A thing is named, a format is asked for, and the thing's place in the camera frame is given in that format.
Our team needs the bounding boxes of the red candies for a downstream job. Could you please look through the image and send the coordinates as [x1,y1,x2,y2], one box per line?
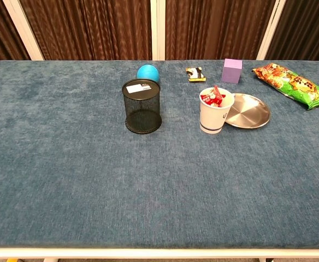
[200,85,227,107]

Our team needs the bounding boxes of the white paper cup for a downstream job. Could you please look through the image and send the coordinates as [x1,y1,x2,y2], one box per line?
[199,87,235,134]

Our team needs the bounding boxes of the black mesh pen holder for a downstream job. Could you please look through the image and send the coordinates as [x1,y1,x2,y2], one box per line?
[121,79,163,134]

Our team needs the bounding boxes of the blue ball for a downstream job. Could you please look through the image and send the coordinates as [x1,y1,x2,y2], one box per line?
[137,64,161,84]

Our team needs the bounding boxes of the blue table cloth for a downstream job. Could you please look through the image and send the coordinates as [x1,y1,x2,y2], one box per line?
[0,59,319,249]

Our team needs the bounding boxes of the round steel plate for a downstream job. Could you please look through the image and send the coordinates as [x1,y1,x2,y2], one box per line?
[225,93,271,129]

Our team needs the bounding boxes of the purple cube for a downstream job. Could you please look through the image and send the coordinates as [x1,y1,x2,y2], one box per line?
[221,58,243,84]

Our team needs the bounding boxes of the green orange snack bag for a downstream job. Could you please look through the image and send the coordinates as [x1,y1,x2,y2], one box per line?
[252,63,319,111]

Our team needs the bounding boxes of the white table frame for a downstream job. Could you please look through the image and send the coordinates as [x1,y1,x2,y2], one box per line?
[0,247,319,262]

